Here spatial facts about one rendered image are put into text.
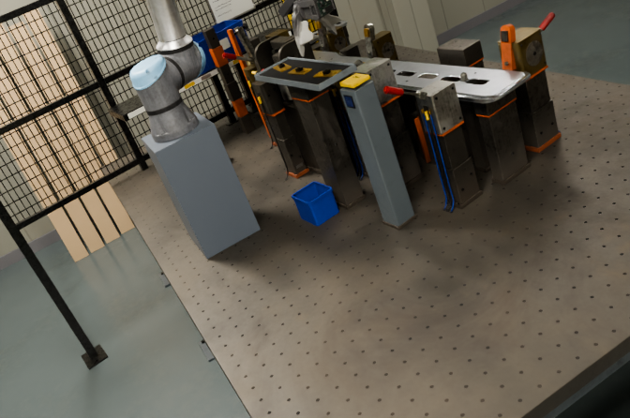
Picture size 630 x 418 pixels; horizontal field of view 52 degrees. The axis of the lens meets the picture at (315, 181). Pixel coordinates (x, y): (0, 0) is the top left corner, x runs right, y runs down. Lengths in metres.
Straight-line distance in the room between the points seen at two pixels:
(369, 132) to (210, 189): 0.58
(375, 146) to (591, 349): 0.75
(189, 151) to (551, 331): 1.14
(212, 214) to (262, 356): 0.61
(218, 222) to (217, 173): 0.16
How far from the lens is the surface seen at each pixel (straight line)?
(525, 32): 2.04
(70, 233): 4.34
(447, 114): 1.81
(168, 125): 2.02
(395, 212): 1.88
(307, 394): 1.51
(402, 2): 5.17
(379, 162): 1.80
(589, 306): 1.53
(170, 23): 2.07
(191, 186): 2.05
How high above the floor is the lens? 1.71
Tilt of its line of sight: 26 degrees down
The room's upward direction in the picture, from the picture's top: 21 degrees counter-clockwise
